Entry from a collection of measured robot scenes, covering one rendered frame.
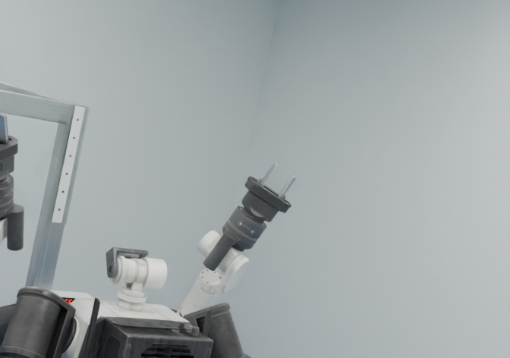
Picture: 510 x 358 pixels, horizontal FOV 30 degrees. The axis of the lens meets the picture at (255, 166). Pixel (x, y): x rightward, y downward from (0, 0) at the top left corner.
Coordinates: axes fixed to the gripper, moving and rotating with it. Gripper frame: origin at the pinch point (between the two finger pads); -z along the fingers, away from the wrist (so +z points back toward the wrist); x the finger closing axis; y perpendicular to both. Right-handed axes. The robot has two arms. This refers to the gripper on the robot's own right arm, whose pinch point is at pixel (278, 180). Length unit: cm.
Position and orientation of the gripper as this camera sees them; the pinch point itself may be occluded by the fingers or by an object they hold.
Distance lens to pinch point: 230.2
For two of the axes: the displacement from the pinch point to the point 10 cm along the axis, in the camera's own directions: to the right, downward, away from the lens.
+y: 0.2, -1.9, 9.8
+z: -5.7, 8.1, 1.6
